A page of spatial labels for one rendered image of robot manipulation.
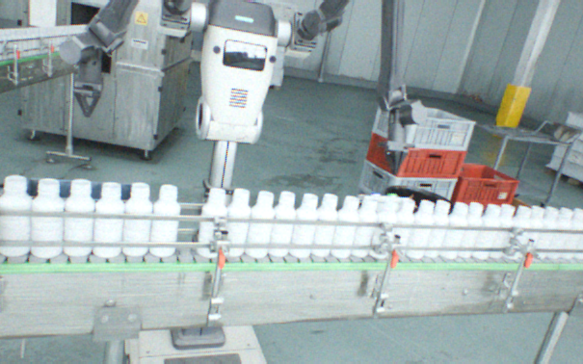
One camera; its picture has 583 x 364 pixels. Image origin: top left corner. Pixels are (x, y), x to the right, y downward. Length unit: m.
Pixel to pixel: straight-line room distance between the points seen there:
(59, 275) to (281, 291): 0.51
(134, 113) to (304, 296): 3.75
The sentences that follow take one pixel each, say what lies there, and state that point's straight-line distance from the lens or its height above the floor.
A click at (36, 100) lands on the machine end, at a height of 0.40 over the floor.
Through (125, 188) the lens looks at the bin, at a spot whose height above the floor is 0.93.
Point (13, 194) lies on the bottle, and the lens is 1.13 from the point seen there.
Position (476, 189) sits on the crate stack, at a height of 0.57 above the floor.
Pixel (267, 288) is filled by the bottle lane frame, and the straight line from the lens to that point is 1.25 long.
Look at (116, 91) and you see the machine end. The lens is 4.87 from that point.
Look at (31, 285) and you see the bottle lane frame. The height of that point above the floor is 0.95.
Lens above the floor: 1.58
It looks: 19 degrees down
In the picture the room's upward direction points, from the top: 12 degrees clockwise
